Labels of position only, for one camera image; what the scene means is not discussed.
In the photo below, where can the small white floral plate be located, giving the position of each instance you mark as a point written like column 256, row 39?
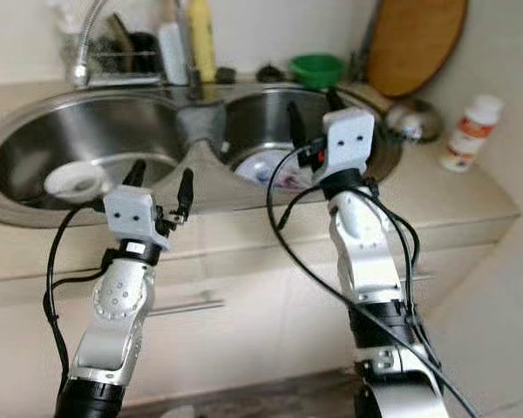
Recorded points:
column 266, row 167

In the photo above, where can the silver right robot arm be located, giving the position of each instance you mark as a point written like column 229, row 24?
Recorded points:
column 362, row 252

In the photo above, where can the beige kitchen base cabinet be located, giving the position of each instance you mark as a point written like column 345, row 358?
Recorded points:
column 261, row 348

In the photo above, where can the green plastic bowl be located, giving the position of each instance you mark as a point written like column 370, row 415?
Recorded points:
column 317, row 70

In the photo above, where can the stainless steel double sink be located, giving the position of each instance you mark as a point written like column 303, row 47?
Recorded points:
column 122, row 131

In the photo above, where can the small black sink plug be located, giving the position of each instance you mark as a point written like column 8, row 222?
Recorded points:
column 269, row 74
column 224, row 76

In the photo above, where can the silver metal strainer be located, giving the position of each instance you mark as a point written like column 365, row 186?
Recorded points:
column 417, row 122

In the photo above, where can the round wooden cutting board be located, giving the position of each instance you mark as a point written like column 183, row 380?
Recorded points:
column 418, row 43

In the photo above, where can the white dish soap bottle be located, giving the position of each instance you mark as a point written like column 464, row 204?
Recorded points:
column 173, row 54

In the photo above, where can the yellow bottle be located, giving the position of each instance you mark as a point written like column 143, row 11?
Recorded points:
column 201, row 43

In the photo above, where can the chrome sink faucet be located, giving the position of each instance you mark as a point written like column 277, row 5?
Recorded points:
column 87, row 48

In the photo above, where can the white bottle orange label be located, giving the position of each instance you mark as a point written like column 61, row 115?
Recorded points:
column 471, row 132

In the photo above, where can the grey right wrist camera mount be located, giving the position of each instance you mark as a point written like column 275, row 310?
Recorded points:
column 350, row 138

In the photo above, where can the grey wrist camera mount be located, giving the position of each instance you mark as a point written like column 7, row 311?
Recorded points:
column 132, row 218
column 350, row 138

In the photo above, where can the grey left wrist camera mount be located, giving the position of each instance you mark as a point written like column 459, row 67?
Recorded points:
column 132, row 218

